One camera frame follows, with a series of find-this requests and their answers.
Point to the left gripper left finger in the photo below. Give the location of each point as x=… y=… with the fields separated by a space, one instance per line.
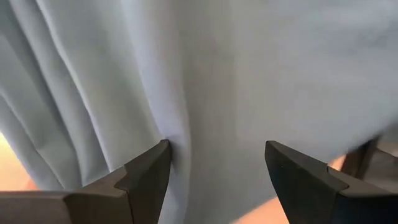
x=124 y=202

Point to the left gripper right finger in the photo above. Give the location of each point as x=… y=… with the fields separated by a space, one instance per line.
x=311 y=199

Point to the teal shirt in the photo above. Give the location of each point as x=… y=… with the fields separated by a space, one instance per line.
x=217 y=77

